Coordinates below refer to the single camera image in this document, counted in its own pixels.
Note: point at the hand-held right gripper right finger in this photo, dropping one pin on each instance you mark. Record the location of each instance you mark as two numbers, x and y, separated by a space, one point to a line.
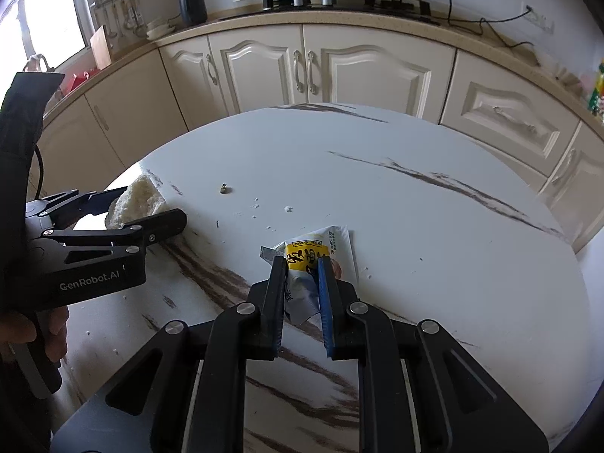
324 302

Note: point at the wooden cutting board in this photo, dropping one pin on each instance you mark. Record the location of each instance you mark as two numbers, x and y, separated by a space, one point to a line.
100 47

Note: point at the black kettle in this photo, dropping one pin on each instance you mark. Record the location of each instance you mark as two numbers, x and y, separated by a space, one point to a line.
192 7

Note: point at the cream kitchen cabinet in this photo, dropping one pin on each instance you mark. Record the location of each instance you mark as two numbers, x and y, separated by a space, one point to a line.
377 71

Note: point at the person's left hand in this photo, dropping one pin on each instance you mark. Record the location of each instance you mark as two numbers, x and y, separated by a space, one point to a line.
56 332

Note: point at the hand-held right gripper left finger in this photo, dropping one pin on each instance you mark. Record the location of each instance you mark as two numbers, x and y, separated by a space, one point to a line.
278 292

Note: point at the metal faucet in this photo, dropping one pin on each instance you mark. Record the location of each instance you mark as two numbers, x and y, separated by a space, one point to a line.
37 62

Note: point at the window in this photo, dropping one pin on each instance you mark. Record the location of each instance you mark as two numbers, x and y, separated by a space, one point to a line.
42 9

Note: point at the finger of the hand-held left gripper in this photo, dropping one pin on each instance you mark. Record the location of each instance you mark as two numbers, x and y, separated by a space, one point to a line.
155 224
80 202

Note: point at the stack of white bowls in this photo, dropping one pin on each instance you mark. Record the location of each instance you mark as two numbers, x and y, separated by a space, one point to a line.
160 29

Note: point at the white wall socket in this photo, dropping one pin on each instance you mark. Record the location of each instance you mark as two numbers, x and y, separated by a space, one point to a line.
538 18

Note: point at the colourful snack packets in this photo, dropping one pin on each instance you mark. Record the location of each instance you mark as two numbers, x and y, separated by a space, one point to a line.
597 94

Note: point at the red item on counter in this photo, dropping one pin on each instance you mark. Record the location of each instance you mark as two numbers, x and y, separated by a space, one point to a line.
78 80

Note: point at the white yellow sachet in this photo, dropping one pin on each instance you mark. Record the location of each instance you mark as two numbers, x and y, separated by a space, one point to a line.
302 250

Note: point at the hanging utensil rack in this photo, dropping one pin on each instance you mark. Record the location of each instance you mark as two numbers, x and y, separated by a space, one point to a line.
120 9

